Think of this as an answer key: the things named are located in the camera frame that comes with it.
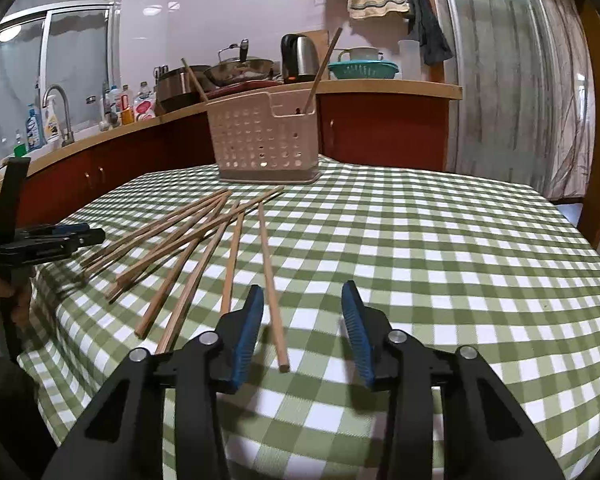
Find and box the wooden chopstick pile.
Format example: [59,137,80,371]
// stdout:
[82,190,227,280]

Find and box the long crossing wooden chopstick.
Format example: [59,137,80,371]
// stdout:
[116,185,285,286]

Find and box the chrome kitchen faucet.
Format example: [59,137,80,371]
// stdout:
[40,84,77,148]

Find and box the kitchen window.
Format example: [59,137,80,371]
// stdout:
[0,0,119,160]

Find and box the wooden kitchen counter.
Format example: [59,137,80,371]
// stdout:
[16,79,463,226]

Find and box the person left hand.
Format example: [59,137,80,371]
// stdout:
[0,278,32,328]

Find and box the blue detergent bottle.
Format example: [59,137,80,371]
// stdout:
[26,103,44,152]

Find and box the green checkered tablecloth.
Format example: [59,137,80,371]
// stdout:
[18,157,600,479]

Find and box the white spray bottle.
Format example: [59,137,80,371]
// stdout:
[43,94,60,143]

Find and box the pink white refill pouch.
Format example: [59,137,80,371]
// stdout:
[133,91,156,122]

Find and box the steel rice cooker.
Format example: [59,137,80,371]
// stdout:
[157,66,201,113]

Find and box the beige perforated utensil basket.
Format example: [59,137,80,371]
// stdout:
[207,88,320,184]

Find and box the red induction cooker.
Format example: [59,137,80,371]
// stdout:
[207,79,284,100]

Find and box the glass sliding door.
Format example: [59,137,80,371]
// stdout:
[434,0,595,200]

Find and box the steel wok with lid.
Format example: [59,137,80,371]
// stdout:
[204,38,274,87]

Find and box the teal plastic colander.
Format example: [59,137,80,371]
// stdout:
[328,60,399,80]

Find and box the translucent plastic jug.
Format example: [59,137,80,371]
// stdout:
[398,39,422,80]

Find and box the steel electric kettle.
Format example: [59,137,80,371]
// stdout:
[280,34,320,84]

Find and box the wooden cutting board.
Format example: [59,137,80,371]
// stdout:
[303,29,330,73]

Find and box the dark hanging cloth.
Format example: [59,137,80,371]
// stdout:
[407,0,454,66]

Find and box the white mug green handle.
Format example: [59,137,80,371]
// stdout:
[338,47,384,62]

